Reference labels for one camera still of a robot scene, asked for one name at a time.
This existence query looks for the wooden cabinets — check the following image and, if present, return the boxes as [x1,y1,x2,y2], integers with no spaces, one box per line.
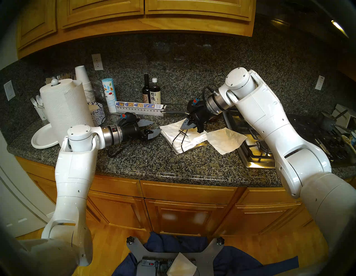
[16,0,257,59]
[15,156,356,237]

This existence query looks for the grey power box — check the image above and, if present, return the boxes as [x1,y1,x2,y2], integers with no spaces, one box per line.
[136,258,157,276]

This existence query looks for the wooden upper cabinets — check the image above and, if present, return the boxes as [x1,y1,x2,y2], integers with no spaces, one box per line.
[16,0,257,59]

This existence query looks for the soy sauce bottle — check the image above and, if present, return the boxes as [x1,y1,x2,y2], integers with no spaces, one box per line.
[149,78,161,105]

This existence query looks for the blue patterned paper bowl stack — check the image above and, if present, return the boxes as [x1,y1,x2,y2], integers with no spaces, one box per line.
[88,102,106,127]

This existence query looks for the white paper cup stack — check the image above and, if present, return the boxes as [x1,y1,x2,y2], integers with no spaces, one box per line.
[75,66,96,104]

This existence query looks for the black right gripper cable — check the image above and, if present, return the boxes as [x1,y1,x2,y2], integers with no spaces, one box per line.
[202,86,220,103]

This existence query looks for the single white napkin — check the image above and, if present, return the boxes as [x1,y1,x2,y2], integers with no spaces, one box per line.
[206,127,248,155]

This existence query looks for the dark blue cloth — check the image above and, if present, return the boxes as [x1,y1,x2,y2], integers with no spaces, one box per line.
[111,231,299,276]

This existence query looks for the white tissue sheet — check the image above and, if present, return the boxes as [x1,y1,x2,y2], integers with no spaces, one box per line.
[166,253,197,276]

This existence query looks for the dark frying pan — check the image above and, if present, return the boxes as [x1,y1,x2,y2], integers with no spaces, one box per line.
[161,104,220,121]

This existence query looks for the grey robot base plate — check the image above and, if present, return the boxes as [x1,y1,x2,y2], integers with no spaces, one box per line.
[127,236,225,276]

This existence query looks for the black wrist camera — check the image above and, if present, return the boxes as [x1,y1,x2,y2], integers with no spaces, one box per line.
[187,98,207,110]
[117,112,139,126]

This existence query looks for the white paper towel roll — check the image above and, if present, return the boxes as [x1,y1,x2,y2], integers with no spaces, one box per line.
[39,78,95,146]

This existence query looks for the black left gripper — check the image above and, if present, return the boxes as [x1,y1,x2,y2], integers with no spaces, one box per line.
[120,120,162,144]

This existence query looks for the white paper plate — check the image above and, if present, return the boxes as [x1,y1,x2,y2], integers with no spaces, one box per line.
[31,123,60,149]

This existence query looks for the white light switch plate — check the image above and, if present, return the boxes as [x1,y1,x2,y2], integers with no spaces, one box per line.
[4,80,16,101]

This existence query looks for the dark glass wine bottle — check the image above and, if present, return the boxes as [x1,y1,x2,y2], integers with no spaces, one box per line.
[142,74,151,104]

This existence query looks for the white rectangular board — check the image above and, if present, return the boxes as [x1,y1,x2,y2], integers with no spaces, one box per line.
[332,104,356,127]

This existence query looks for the leaf print cylindrical canister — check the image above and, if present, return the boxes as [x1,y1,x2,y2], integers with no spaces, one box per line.
[102,78,117,113]

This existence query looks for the white door panel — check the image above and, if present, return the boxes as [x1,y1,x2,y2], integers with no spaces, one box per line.
[0,131,56,237]

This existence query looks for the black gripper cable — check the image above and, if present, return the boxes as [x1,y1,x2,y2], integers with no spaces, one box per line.
[202,86,220,103]
[107,139,131,158]

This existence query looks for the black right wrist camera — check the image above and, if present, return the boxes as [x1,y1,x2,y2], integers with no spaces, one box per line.
[187,98,207,110]

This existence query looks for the stainless gas cooktop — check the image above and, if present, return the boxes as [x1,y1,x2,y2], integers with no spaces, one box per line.
[224,110,353,169]

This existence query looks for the patterned ceramic spoon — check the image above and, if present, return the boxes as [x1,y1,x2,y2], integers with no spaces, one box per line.
[342,135,356,156]

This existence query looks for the metal wire napkin holder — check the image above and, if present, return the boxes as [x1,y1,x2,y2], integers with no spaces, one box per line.
[171,129,209,155]

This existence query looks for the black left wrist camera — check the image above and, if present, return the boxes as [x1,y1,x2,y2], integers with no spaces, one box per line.
[117,112,139,126]

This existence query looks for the white cup with forks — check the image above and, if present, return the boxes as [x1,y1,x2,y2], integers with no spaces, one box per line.
[35,105,48,121]

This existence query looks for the wooden lower cabinets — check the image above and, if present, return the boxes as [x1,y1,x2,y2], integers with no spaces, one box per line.
[15,156,356,237]

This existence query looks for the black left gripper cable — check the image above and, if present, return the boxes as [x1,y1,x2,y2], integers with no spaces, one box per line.
[107,139,131,158]

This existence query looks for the white napkin stack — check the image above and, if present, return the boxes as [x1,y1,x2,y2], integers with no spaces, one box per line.
[159,119,208,154]

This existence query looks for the dark range hood with light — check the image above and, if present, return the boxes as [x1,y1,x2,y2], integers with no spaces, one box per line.
[256,0,356,56]

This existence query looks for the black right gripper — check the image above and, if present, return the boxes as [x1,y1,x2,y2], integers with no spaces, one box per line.
[180,104,214,132]

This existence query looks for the long white blue wrap box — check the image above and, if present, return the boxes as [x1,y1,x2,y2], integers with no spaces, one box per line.
[115,101,167,117]

